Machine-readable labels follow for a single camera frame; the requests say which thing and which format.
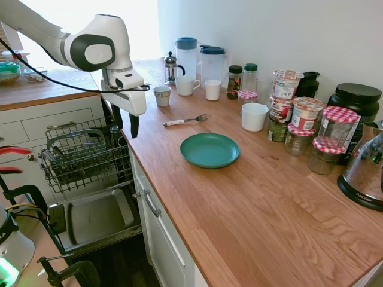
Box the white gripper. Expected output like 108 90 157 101
100 79 148 139

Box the white handled metal fork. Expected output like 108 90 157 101
163 113 209 128

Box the built-in dishwasher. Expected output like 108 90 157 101
47 179 143 258

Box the patterned paper cup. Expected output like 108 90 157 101
153 86 172 108

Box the grey cutlery basket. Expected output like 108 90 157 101
40 128 108 180

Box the white ceramic mug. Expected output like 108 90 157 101
175 75 201 97

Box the glass french press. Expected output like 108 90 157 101
163 51 186 86

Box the tall blue lid pitcher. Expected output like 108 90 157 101
175 36 199 82

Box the teal round plate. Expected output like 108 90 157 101
180 133 241 169

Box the plain white paper cup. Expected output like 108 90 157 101
204 79 223 101

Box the white corner drawer cabinet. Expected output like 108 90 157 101
0 94 104 210

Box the short blue lid pitcher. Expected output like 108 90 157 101
199 44 230 88

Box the clear glass food container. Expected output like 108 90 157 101
22 66 48 83

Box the black lid spice jar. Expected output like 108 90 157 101
226 65 243 100

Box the black c-clamp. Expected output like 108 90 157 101
0 173 75 258
35 252 101 287

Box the small checked lid jar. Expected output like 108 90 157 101
238 90 259 116

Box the green lid food bowl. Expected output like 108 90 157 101
0 62 22 86

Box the white lid container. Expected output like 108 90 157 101
1 50 31 64

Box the white cabinet with knob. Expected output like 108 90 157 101
130 149 210 287

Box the green lid spice jar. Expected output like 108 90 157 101
242 63 259 92

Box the clear drinking glass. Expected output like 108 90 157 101
256 77 275 106

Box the green label yogurt cup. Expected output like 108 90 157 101
267 116 290 142

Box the red label yogurt cup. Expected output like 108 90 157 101
269 94 294 124

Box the white label yogurt cup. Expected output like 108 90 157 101
273 69 305 100

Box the checked lid glass jar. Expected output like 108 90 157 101
284 122 317 157
316 106 359 149
307 139 345 176

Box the foil lid yogurt cup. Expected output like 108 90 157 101
291 96 326 131

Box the black kettle jug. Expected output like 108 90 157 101
296 71 321 99

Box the large black powder tub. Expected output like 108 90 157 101
327 83 383 166

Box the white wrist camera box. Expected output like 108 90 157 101
114 70 145 90

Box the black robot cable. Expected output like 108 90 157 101
0 37 151 93

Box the straight metal drawer handle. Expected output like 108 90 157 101
47 120 77 130

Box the wire dishwasher rack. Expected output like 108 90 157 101
38 116 134 195

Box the curved metal drawer handle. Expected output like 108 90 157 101
142 188 162 218

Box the red handled spring clamp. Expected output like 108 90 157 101
0 145 35 176

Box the white handleless bowl cup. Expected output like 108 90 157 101
241 103 269 132

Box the yellow cable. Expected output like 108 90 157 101
5 202 49 222

